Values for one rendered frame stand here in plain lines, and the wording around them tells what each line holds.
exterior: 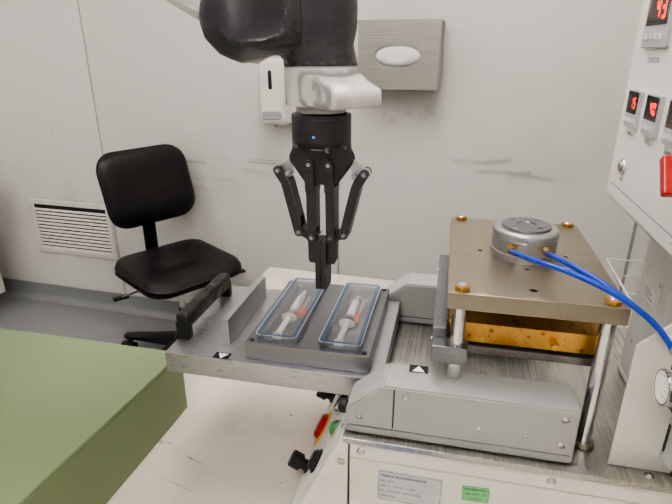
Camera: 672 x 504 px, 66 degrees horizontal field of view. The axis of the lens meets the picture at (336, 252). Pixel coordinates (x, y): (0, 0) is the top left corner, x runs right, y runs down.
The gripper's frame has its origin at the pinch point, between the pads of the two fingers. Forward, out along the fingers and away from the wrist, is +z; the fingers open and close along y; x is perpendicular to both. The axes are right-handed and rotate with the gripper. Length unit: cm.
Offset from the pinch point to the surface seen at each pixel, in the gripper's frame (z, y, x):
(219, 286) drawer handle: 7.0, 17.6, -2.9
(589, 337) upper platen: 2.1, -32.8, 9.2
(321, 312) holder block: 8.0, 0.4, -0.3
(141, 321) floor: 107, 141, -147
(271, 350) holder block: 8.8, 4.4, 9.8
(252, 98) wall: -7, 74, -154
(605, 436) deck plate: 14.6, -36.5, 9.4
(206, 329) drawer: 10.5, 16.6, 4.3
